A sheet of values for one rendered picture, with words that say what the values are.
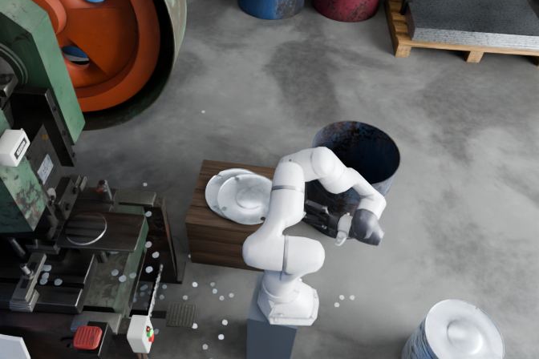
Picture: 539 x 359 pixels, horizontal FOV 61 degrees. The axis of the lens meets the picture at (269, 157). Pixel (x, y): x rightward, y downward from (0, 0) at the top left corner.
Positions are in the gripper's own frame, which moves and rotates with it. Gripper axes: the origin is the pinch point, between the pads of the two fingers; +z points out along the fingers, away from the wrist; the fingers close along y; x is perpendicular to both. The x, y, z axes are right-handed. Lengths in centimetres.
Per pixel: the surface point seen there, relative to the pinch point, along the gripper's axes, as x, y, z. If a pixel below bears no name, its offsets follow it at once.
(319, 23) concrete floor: -210, -34, 80
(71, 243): 71, 41, 41
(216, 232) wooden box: 21.1, -9.2, 29.5
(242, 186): -3.0, -2.5, 29.1
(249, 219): 11.8, -4.0, 16.9
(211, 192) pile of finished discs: 7.0, -1.8, 39.9
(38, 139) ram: 64, 79, 41
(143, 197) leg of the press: 39, 27, 44
